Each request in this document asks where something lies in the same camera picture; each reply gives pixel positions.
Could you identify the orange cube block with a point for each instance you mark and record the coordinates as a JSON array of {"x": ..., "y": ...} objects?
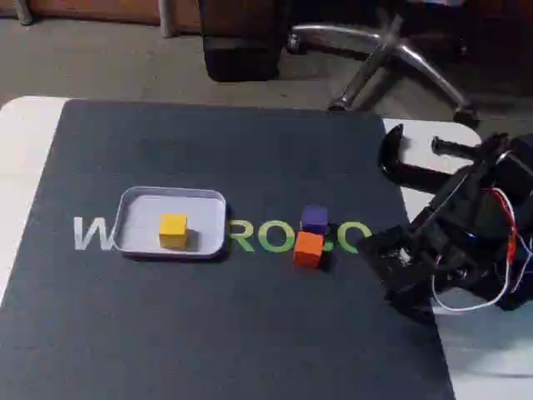
[{"x": 307, "y": 250}]

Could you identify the purple cube block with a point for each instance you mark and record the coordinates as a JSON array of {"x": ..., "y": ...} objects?
[{"x": 314, "y": 216}]

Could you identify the white rectangular tray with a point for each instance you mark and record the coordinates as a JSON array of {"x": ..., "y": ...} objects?
[{"x": 137, "y": 227}]

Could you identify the black table clamp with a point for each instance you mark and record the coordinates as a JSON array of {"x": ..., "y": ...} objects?
[{"x": 389, "y": 162}]

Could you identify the chrome office chair base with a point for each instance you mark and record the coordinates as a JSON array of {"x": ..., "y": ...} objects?
[{"x": 412, "y": 58}]

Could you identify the black mat with logo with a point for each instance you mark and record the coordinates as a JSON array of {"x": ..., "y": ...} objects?
[{"x": 208, "y": 325}]

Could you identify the yellow cube block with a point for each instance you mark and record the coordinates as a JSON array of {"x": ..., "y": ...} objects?
[{"x": 172, "y": 229}]

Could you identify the grey furniture leg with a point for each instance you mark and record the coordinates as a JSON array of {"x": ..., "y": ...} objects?
[
  {"x": 24, "y": 12},
  {"x": 167, "y": 18}
]

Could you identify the brown wooden furniture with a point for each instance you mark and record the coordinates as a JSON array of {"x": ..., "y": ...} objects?
[{"x": 104, "y": 8}]

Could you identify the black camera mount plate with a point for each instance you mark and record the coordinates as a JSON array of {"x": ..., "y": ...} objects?
[{"x": 387, "y": 254}]

